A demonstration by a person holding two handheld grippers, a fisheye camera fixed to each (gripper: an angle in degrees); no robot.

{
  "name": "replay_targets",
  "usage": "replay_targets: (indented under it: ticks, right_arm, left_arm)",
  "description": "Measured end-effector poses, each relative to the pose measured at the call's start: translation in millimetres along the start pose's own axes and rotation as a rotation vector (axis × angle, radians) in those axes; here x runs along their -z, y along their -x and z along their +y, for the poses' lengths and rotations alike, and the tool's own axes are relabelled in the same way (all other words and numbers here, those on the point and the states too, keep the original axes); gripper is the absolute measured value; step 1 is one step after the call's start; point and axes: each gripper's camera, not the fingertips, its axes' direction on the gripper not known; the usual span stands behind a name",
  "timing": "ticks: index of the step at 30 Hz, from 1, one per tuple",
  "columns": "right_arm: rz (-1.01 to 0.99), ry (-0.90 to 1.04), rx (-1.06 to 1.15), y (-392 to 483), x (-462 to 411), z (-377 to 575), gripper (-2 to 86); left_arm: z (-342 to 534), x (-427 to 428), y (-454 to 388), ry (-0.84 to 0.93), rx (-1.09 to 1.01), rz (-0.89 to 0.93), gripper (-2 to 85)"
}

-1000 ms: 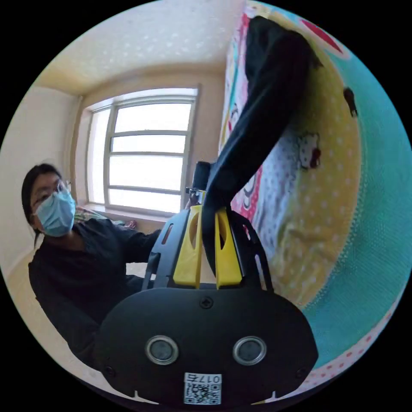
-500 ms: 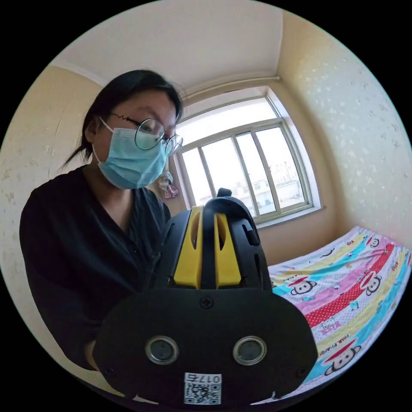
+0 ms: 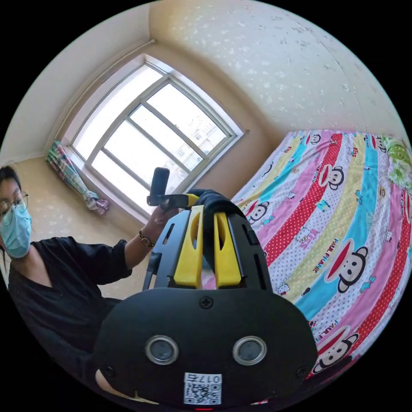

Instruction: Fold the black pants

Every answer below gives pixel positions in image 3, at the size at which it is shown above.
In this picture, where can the checked curtain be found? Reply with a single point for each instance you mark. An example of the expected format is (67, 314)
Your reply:
(66, 162)

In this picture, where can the person's left forearm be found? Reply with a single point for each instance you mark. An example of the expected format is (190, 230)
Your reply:
(139, 246)

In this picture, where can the bed with cartoon striped sheet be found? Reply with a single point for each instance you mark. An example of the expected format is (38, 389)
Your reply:
(325, 225)

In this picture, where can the person's right hand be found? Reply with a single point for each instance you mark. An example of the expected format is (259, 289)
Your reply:
(111, 384)

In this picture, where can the black pants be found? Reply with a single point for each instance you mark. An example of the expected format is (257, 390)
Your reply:
(219, 201)

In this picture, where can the window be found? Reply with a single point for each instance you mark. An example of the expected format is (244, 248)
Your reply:
(145, 138)

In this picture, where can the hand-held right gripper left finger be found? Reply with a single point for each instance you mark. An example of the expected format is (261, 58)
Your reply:
(188, 254)

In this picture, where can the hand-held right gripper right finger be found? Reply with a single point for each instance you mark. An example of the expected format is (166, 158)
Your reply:
(228, 257)

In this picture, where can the person's left hand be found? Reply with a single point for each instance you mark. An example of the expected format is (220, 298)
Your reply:
(162, 220)

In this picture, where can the person's body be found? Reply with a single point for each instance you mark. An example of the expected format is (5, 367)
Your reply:
(54, 289)

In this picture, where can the green flowered pillow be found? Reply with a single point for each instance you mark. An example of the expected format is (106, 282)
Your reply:
(398, 161)

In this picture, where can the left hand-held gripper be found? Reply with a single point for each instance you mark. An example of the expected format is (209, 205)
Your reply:
(167, 200)

